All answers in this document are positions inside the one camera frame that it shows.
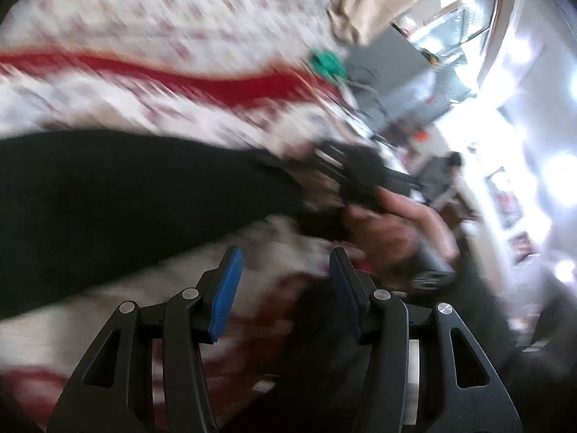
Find red floral plush blanket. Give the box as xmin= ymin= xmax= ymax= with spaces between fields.
xmin=0 ymin=49 xmax=406 ymax=433

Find beige cloth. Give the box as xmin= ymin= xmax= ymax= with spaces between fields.
xmin=327 ymin=0 xmax=479 ymax=46

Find green cloth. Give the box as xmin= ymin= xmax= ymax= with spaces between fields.
xmin=311 ymin=49 xmax=348 ymax=79

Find grey cabinet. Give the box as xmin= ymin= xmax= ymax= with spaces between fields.
xmin=347 ymin=31 xmax=433 ymax=100

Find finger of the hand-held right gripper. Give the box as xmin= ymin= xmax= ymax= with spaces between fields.
xmin=311 ymin=140 xmax=348 ymax=176

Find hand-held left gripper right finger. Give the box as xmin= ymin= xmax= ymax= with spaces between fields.
xmin=329 ymin=247 xmax=524 ymax=433

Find person's right hand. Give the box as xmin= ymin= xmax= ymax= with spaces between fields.
xmin=345 ymin=187 xmax=461 ymax=276

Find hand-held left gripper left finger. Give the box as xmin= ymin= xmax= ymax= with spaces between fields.
xmin=47 ymin=246 xmax=244 ymax=433

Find person's dark clothing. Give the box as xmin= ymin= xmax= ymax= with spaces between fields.
xmin=270 ymin=280 xmax=375 ymax=433

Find black pants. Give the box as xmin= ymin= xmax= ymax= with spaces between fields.
xmin=0 ymin=128 xmax=350 ymax=321

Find small-flower print quilt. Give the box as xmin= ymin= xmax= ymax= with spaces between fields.
xmin=0 ymin=0 xmax=361 ymax=82

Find framed wall picture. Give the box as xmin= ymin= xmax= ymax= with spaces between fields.
xmin=484 ymin=167 xmax=524 ymax=231

